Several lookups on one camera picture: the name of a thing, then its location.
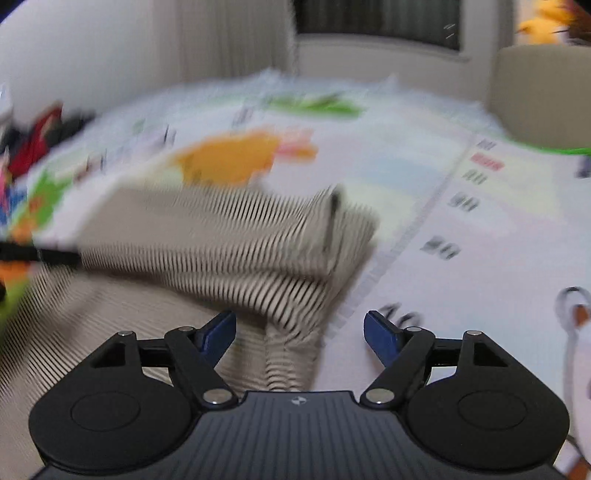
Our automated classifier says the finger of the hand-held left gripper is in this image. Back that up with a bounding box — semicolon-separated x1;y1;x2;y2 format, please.
0;242;80;267

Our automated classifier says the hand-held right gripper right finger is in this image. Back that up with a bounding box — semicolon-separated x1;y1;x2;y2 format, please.
360;310;504;409

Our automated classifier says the dark window blind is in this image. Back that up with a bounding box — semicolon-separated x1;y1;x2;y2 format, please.
294;0;462;52

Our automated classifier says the yellow plush toy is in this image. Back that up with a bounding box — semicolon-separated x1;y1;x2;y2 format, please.
516;0;591;47

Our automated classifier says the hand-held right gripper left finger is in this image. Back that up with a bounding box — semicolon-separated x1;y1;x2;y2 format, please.
92;310;238;411

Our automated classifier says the beige cushioned furniture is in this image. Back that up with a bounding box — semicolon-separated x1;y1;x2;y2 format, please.
490;45;591;149

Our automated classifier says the striped beige garment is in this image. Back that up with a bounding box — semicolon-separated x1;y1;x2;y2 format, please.
0;183;380;480

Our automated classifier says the pile of dark red clothes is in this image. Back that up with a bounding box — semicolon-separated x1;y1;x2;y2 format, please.
0;102;95;182

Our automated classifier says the printed play mat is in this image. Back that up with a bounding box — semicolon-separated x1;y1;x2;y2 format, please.
0;69;591;480

